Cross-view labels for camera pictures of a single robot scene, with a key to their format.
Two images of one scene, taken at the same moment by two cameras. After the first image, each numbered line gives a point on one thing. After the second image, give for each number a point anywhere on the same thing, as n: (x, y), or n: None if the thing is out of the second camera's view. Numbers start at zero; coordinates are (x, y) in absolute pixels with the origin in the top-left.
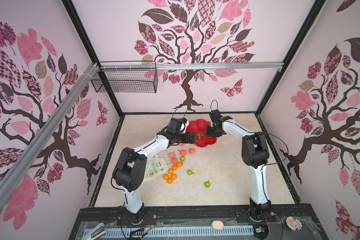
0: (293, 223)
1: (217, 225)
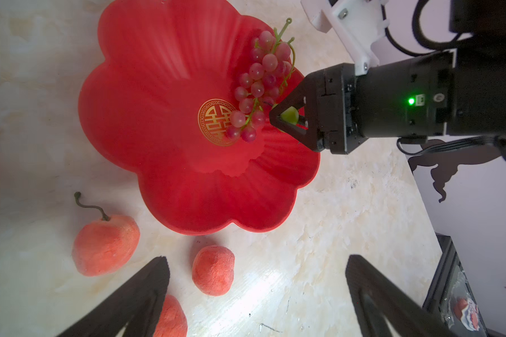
0: (466, 312)
1: None
